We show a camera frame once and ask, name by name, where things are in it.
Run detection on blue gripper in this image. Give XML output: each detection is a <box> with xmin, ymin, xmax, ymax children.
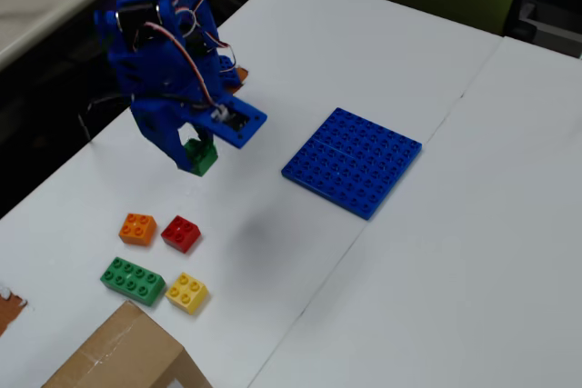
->
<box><xmin>129</xmin><ymin>95</ymin><xmax>220</xmax><ymax>176</ymax></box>

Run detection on green 2x2 block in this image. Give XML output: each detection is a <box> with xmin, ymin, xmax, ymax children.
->
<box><xmin>183</xmin><ymin>137</ymin><xmax>219</xmax><ymax>177</ymax></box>

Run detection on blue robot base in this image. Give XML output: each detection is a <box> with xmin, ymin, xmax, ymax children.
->
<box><xmin>218</xmin><ymin>55</ymin><xmax>243</xmax><ymax>95</ymax></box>

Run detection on red 2x2 block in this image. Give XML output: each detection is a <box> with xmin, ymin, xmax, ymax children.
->
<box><xmin>160</xmin><ymin>214</ymin><xmax>202</xmax><ymax>254</ymax></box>

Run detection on orange 2x2 block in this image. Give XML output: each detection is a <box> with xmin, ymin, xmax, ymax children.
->
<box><xmin>118</xmin><ymin>213</ymin><xmax>158</xmax><ymax>247</ymax></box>

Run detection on yellow 2x2 block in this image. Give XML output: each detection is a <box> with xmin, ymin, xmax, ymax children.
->
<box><xmin>165</xmin><ymin>272</ymin><xmax>209</xmax><ymax>315</ymax></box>

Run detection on green 2x4 block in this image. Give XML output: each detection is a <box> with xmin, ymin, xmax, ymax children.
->
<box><xmin>99</xmin><ymin>256</ymin><xmax>166</xmax><ymax>307</ymax></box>

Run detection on blue 8x8 studded baseplate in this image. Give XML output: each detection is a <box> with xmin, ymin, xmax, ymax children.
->
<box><xmin>280</xmin><ymin>107</ymin><xmax>423</xmax><ymax>222</ymax></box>

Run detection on brown cardboard box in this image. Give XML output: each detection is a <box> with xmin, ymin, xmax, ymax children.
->
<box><xmin>40</xmin><ymin>300</ymin><xmax>213</xmax><ymax>388</ymax></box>

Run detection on grey metal chair part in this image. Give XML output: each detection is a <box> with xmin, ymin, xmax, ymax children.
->
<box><xmin>504</xmin><ymin>0</ymin><xmax>582</xmax><ymax>60</ymax></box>

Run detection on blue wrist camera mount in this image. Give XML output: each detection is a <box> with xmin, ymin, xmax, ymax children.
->
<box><xmin>190</xmin><ymin>96</ymin><xmax>268</xmax><ymax>150</ymax></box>

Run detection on red white servo wires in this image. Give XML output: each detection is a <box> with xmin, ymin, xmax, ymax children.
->
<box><xmin>131</xmin><ymin>0</ymin><xmax>238</xmax><ymax>117</ymax></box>

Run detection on black cable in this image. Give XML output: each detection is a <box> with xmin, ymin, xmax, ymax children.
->
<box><xmin>75</xmin><ymin>91</ymin><xmax>137</xmax><ymax>144</ymax></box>

